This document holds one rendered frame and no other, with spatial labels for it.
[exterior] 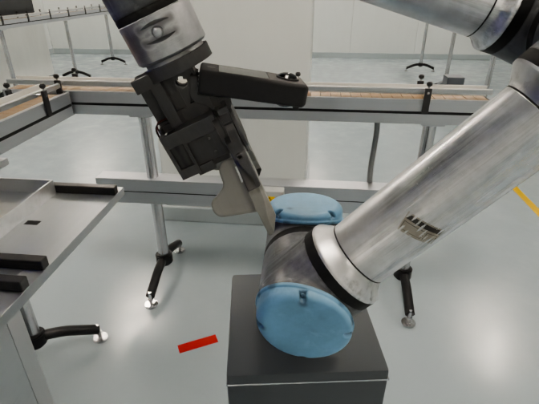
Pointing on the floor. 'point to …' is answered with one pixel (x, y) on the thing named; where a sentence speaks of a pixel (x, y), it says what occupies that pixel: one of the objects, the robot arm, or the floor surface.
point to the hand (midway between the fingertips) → (269, 202)
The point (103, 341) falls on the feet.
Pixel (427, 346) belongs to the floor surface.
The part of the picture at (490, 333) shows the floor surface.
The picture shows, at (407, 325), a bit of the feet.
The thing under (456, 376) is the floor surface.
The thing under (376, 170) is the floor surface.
